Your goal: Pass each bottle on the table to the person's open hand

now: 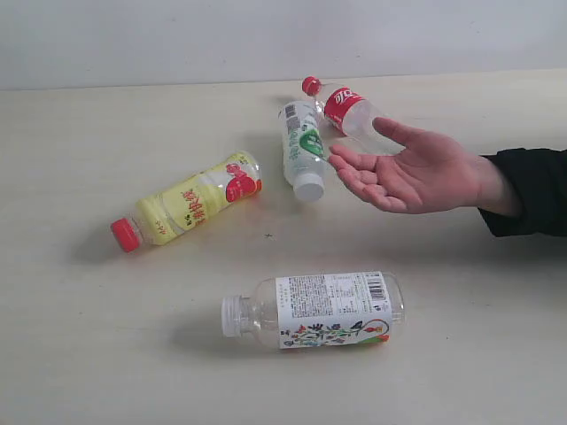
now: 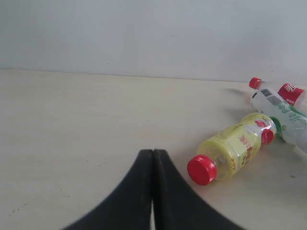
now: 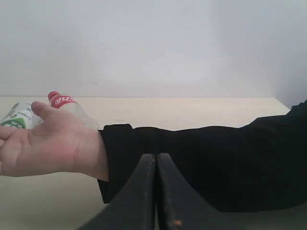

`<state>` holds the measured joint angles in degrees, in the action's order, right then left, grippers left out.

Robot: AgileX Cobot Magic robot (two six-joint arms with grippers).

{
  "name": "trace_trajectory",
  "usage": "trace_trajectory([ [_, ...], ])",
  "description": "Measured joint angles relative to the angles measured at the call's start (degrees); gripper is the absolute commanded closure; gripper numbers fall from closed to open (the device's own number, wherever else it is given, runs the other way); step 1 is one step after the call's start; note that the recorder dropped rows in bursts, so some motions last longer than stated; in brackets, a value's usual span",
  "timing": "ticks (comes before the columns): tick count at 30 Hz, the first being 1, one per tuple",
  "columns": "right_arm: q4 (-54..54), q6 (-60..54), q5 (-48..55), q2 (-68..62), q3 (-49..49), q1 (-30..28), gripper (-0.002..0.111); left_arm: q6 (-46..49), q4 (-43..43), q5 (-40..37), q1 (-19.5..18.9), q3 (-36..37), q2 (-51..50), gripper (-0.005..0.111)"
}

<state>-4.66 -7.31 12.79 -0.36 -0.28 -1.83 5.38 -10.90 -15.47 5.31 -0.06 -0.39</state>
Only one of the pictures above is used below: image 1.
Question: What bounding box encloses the person's open bare hand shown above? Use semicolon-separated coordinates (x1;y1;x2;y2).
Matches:
329;118;502;214

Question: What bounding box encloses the red label clear cola bottle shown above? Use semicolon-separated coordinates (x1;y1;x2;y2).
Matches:
302;76;402;155

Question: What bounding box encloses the green white label bottle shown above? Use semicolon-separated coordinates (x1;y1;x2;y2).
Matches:
278;101;326;203

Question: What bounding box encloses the floral label clear bottle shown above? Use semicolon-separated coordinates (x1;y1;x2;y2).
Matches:
221;271;405;350

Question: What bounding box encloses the yellow label bottle red cap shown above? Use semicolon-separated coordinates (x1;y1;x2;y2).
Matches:
110;151;262;252

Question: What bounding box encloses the black sleeved forearm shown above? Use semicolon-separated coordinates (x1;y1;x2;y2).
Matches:
479;148;566;237

